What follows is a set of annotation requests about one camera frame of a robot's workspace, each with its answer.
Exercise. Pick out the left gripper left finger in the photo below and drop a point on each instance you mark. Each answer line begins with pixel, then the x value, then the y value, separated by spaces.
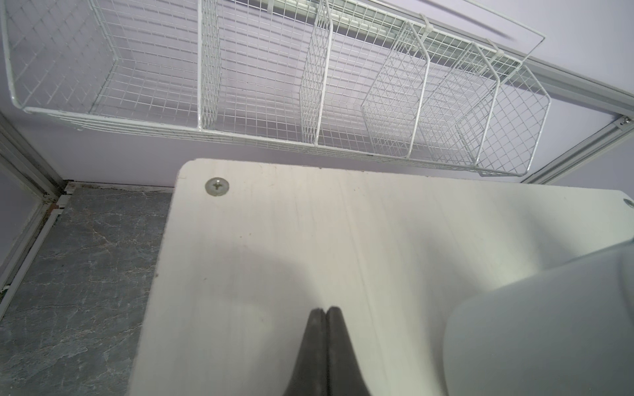
pixel 310 373

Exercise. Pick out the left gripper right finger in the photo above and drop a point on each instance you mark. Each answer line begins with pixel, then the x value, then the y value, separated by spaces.
pixel 344 373

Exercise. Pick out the white two-tier shelf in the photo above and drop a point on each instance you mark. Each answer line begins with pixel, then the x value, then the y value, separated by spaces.
pixel 250 249

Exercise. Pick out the white wire divided basket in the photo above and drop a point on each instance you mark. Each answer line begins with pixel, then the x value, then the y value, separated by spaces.
pixel 351 79

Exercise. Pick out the large white tea canister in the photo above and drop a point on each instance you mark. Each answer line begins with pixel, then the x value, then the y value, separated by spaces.
pixel 565 331

